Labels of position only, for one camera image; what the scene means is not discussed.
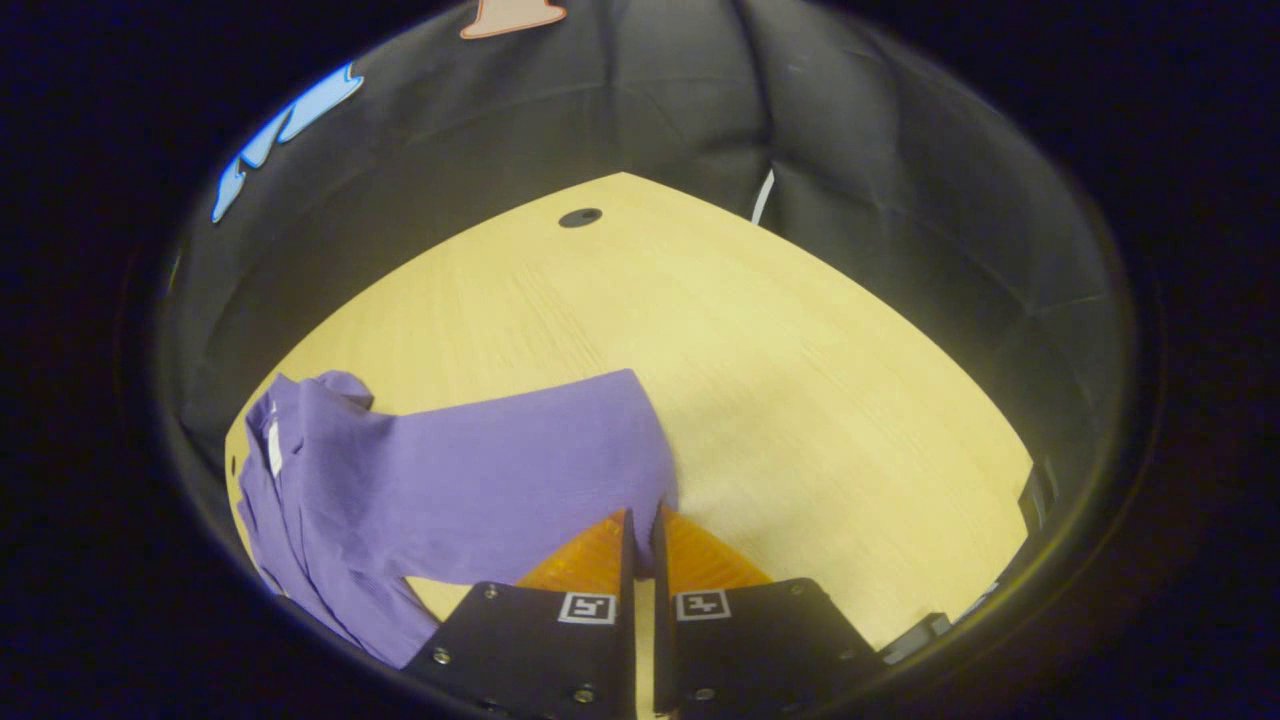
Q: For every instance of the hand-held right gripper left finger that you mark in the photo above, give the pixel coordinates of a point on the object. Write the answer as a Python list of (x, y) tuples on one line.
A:
[(628, 640)]

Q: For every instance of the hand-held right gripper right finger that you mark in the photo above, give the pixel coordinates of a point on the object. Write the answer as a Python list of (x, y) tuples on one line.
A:
[(662, 640)]

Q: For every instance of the purple button shirt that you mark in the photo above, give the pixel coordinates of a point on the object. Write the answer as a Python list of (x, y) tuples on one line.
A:
[(480, 480)]

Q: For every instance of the black backdrop cloth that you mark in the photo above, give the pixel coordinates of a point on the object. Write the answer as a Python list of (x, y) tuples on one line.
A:
[(900, 200)]

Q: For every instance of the black table edge bracket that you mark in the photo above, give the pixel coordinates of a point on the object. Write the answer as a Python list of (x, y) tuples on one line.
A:
[(915, 635), (1036, 495)]

